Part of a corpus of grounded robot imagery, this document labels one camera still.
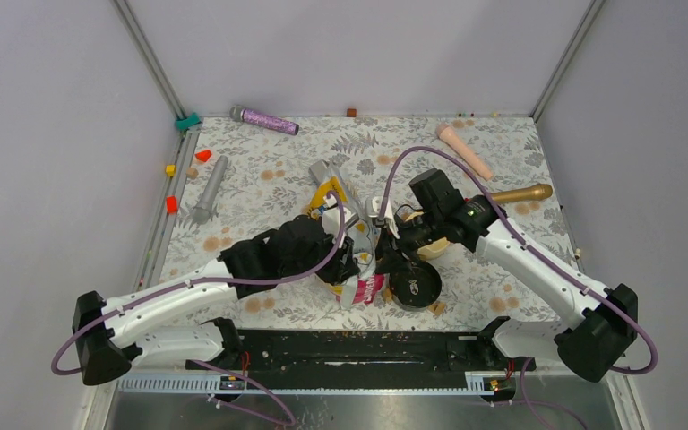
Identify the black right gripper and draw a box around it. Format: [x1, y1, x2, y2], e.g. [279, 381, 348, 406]
[373, 208, 444, 277]

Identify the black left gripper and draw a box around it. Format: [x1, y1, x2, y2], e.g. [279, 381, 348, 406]
[283, 226, 360, 286]

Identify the cat print pet food bag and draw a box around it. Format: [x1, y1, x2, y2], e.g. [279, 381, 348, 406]
[305, 160, 385, 309]

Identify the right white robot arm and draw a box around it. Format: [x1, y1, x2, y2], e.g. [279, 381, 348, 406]
[376, 168, 647, 383]

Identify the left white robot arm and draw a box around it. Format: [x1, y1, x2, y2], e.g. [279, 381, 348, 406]
[71, 216, 359, 386]

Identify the cream pet bowl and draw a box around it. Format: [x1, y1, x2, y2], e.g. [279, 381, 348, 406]
[417, 238, 451, 261]

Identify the black pet bowl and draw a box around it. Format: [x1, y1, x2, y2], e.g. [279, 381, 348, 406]
[389, 261, 443, 311]

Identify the small wooden block near bowl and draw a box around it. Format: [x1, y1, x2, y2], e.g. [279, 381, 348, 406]
[429, 301, 446, 317]

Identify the pink toy microphone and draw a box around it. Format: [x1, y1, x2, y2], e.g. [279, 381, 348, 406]
[435, 123, 494, 180]

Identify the floral patterned table mat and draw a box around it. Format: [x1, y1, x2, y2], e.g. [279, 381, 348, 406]
[156, 116, 555, 331]

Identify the grey toy microphone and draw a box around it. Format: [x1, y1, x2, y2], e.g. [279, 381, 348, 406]
[191, 155, 228, 225]

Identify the gold toy microphone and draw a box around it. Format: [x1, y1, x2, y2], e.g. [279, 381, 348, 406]
[492, 184, 554, 204]

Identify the beige wooden block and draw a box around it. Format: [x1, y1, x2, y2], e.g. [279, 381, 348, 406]
[186, 167, 199, 179]

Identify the red roof-shaped block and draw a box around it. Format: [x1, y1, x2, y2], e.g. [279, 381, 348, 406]
[194, 150, 212, 163]

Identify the purple glitter toy microphone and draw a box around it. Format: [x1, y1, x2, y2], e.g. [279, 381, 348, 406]
[228, 105, 299, 135]

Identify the teal toy block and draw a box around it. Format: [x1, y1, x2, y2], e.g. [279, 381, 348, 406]
[174, 113, 202, 132]

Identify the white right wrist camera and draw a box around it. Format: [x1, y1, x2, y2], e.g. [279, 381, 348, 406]
[365, 196, 400, 238]

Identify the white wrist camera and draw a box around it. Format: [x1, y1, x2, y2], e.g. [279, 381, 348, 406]
[365, 196, 400, 238]
[321, 204, 360, 248]

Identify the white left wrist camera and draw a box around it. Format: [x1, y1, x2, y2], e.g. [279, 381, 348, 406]
[321, 204, 360, 248]

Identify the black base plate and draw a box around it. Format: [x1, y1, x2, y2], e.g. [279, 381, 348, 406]
[211, 329, 536, 390]

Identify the red block at left rail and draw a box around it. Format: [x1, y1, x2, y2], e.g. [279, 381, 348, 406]
[165, 195, 179, 214]

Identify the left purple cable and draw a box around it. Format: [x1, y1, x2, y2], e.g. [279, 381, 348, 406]
[50, 189, 348, 377]

